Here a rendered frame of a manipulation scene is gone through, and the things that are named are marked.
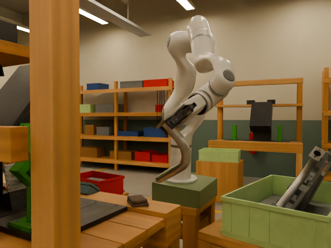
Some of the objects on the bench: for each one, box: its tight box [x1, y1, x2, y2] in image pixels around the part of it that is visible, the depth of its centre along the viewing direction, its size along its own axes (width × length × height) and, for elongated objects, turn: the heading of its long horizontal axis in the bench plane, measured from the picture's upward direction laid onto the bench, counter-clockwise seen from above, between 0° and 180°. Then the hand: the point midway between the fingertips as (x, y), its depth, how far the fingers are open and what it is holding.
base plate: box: [0, 183, 128, 241], centre depth 138 cm, size 42×110×2 cm
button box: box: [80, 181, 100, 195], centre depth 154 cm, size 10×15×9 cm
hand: (170, 125), depth 88 cm, fingers closed on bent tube, 3 cm apart
